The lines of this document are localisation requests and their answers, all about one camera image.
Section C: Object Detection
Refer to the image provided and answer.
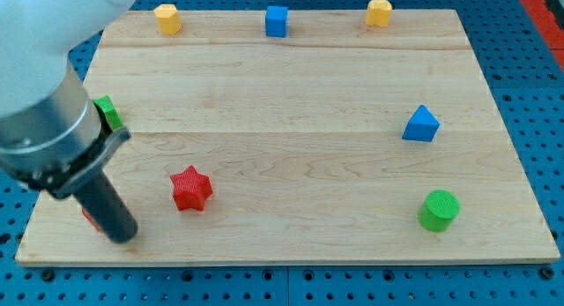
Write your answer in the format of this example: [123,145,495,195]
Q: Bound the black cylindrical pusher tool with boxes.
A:
[74,171,137,243]

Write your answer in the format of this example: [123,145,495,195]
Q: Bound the red star block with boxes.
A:
[170,165,213,212]

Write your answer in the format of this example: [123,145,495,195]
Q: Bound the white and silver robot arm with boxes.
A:
[1,0,137,243]

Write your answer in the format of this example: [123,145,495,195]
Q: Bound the red circle block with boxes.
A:
[81,207,104,234]

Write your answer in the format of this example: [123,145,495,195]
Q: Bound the green block at left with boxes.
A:
[93,95,123,130]

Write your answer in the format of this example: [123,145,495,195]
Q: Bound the yellow hexagon block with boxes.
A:
[153,4,182,35]

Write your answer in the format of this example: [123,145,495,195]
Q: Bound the wooden board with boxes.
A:
[16,10,560,267]

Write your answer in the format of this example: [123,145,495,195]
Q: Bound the blue cube block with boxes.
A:
[265,5,289,38]

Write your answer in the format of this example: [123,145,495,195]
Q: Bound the blue triangle block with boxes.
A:
[402,105,440,142]

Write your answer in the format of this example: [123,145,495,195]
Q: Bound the yellow heart block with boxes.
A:
[365,0,393,27]

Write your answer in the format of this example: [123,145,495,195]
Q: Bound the green cylinder block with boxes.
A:
[417,190,461,232]

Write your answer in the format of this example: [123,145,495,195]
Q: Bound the red mat strip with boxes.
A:
[520,0,563,69]

